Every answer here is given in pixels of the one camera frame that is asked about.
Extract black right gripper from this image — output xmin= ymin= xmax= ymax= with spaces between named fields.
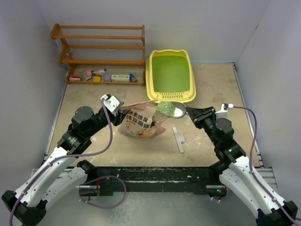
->
xmin=186 ymin=106 xmax=220 ymax=146

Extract grey metal litter scoop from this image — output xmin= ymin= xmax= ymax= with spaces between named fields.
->
xmin=166 ymin=102 xmax=186 ymax=119

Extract pink cat litter bag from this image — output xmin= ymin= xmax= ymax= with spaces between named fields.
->
xmin=118 ymin=101 xmax=168 ymax=138

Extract white bag sealing clip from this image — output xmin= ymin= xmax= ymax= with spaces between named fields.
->
xmin=173 ymin=127 xmax=185 ymax=153

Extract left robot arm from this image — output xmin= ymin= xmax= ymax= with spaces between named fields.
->
xmin=1 ymin=104 xmax=128 ymax=226

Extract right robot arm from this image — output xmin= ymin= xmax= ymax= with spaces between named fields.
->
xmin=186 ymin=104 xmax=298 ymax=226

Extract green litter granules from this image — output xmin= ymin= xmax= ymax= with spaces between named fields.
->
xmin=157 ymin=102 xmax=175 ymax=117

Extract white rectangular box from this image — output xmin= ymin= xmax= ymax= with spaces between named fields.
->
xmin=111 ymin=74 xmax=130 ymax=82

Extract yellow green litter box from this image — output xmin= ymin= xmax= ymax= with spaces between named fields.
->
xmin=145 ymin=49 xmax=196 ymax=103

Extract red white small box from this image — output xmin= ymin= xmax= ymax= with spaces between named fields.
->
xmin=69 ymin=75 xmax=81 ymax=81

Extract blue grey bottle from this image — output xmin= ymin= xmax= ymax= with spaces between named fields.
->
xmin=129 ymin=74 xmax=137 ymax=82

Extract clear plastic cup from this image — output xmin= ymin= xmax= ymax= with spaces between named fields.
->
xmin=102 ymin=71 xmax=111 ymax=82

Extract yellow sponge block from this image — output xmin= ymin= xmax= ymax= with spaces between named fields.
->
xmin=93 ymin=76 xmax=102 ymax=82

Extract pink small package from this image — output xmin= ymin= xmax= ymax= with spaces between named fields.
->
xmin=86 ymin=70 xmax=93 ymax=80

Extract wooden shelf rack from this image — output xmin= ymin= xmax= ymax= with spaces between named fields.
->
xmin=50 ymin=24 xmax=146 ymax=85

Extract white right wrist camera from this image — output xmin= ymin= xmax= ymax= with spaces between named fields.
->
xmin=215 ymin=103 xmax=234 ymax=119

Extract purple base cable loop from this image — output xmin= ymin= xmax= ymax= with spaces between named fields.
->
xmin=79 ymin=174 xmax=127 ymax=209

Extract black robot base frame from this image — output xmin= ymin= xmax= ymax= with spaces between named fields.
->
xmin=68 ymin=160 xmax=238 ymax=197

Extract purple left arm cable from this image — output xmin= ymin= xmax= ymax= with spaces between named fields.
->
xmin=8 ymin=100 xmax=113 ymax=226

